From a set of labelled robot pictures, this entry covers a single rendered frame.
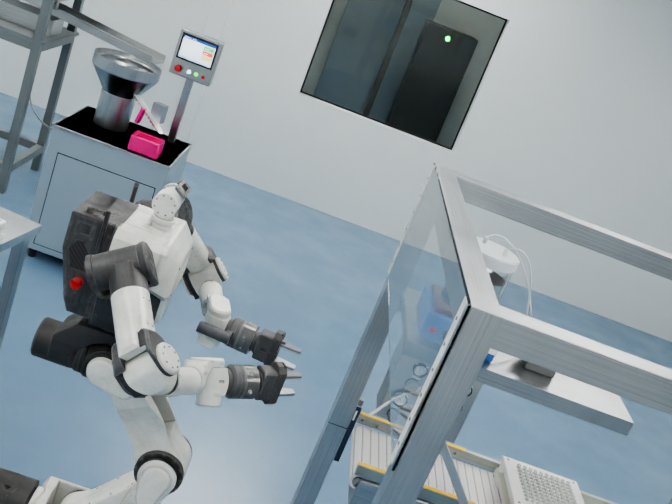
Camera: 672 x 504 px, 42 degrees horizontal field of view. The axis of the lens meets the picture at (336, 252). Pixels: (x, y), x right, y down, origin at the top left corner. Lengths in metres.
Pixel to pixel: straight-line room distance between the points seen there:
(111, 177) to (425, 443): 3.31
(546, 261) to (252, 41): 3.07
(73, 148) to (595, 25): 4.26
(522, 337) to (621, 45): 5.93
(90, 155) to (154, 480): 2.43
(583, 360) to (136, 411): 1.37
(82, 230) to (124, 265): 0.23
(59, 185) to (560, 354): 3.58
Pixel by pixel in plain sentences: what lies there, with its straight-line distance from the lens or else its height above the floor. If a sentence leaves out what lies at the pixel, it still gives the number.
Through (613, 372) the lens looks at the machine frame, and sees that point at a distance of 1.55.
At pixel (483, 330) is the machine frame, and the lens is 1.47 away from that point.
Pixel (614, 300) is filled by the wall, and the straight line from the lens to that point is 7.87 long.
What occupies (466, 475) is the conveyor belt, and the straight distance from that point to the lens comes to 2.67.
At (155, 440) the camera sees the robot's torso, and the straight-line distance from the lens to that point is 2.55.
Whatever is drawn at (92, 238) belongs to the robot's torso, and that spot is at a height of 1.21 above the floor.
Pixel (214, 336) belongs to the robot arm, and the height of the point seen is 1.00.
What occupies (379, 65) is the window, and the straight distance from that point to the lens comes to 7.18.
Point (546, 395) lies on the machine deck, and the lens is 2.29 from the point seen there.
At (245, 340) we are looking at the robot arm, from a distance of 2.45.
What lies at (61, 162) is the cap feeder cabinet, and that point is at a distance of 4.69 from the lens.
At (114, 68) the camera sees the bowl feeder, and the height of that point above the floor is 1.11.
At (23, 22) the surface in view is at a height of 1.00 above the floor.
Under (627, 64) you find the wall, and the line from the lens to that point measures 7.35.
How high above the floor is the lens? 2.11
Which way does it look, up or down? 19 degrees down
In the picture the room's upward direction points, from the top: 22 degrees clockwise
